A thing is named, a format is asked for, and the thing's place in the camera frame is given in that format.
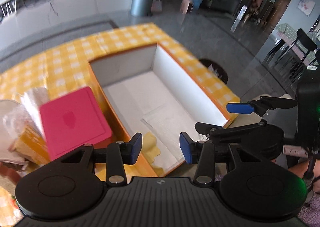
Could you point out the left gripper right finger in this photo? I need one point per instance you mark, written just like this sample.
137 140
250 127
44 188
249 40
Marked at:
202 154

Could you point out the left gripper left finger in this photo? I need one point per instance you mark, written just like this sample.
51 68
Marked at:
119 154

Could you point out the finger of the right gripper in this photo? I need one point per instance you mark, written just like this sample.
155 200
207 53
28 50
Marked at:
261 138
261 106

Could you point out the yellow cleaning cloth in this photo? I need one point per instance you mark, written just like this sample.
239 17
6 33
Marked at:
150 151

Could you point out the yellow packaged snack bag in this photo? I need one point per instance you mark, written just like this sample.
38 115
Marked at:
25 140

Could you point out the black waste basket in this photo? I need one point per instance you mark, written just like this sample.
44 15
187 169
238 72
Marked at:
216 69

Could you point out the red cube box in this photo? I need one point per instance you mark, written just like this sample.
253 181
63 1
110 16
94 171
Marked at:
73 120

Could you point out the orange open cardboard box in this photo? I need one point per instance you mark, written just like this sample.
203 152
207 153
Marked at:
148 90

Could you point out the purple fluffy blanket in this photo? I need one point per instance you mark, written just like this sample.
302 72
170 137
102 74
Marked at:
310 213

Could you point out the yellow checkered tablecloth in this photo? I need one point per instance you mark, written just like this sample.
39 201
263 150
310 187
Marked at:
72 190

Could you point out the pink small heater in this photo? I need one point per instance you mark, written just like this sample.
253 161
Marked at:
186 6

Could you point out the woven pink handbag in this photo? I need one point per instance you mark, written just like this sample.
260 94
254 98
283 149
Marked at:
156 6

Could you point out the white marble tv console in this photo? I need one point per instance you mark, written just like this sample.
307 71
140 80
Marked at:
36 20

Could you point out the white wifi router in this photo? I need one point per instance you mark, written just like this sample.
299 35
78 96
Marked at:
8 8

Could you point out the framed wall picture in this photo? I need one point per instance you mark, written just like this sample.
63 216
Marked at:
306 6

